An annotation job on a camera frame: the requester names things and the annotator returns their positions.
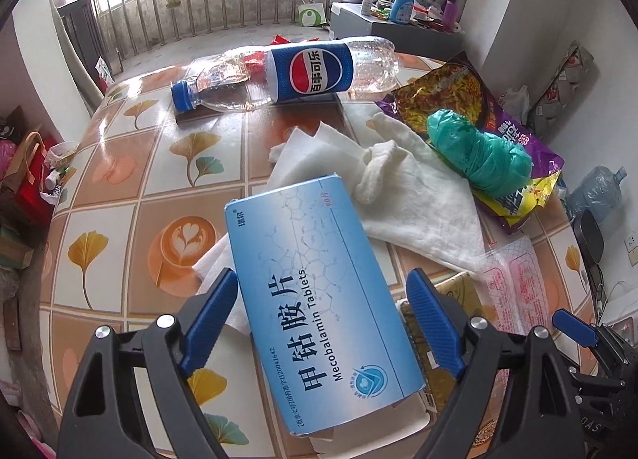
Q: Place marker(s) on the small white bottle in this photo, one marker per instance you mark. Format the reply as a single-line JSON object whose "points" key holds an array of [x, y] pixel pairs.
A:
{"points": [[368, 3]]}

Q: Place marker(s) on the grey cabinet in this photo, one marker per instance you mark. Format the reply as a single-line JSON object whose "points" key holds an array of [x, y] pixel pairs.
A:
{"points": [[398, 35]]}

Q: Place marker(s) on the blue plastic bottle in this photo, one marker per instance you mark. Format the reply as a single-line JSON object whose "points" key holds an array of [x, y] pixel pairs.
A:
{"points": [[401, 3]]}

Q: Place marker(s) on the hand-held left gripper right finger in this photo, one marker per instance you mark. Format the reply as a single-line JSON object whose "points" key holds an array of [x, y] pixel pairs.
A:
{"points": [[433, 324]]}

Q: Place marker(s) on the red bag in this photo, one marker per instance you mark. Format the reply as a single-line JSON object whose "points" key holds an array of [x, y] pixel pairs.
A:
{"points": [[37, 190]]}

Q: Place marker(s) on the white paper bag green logo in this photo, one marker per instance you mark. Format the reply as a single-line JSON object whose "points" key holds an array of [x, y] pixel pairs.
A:
{"points": [[313, 14]]}

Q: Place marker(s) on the metal window railing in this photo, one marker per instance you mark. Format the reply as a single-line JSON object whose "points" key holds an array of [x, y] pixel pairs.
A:
{"points": [[249, 1]]}

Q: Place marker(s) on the brown paper bag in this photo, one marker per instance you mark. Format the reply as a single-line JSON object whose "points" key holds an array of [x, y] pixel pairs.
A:
{"points": [[20, 165]]}

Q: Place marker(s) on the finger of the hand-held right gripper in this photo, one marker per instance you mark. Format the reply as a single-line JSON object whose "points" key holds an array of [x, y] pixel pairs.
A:
{"points": [[575, 327]]}

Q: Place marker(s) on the blue medicine box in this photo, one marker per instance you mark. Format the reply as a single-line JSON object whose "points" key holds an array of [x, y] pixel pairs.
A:
{"points": [[319, 299]]}

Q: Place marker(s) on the gold patterned packet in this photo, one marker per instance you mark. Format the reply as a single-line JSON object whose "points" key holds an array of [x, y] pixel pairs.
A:
{"points": [[463, 294]]}

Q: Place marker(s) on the white paper tissue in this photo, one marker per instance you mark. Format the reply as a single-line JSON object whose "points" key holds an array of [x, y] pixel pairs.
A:
{"points": [[319, 155], [217, 260]]}

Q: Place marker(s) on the green plastic bag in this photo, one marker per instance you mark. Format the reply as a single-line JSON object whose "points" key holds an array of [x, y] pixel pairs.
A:
{"points": [[473, 150]]}

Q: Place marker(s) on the large water jug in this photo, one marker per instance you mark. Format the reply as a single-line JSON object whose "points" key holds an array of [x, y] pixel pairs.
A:
{"points": [[598, 192]]}

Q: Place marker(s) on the clear plastic cola bottle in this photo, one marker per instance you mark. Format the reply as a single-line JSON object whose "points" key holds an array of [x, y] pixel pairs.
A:
{"points": [[309, 73]]}

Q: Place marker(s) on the floral patterned board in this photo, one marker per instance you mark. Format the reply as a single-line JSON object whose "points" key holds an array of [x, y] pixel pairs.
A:
{"points": [[563, 85]]}

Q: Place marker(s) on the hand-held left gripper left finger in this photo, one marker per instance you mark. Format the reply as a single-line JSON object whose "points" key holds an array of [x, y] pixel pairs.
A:
{"points": [[214, 324]]}

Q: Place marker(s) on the purple noodle packet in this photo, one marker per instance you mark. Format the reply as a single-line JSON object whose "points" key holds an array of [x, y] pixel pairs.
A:
{"points": [[448, 90]]}

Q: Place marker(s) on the white plastic bag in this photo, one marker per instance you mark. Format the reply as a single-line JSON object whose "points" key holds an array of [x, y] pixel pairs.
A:
{"points": [[514, 103]]}

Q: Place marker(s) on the purple cup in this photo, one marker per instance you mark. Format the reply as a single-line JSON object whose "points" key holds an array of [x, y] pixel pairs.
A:
{"points": [[450, 13]]}

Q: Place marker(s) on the wall socket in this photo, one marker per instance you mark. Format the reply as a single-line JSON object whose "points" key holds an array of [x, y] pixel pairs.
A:
{"points": [[633, 250]]}

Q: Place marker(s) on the clear red-printed plastic packet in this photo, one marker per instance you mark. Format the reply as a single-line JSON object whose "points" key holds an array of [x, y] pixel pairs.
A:
{"points": [[513, 279]]}

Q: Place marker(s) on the white cotton glove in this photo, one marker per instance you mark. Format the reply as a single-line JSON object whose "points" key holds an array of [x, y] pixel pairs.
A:
{"points": [[418, 205]]}

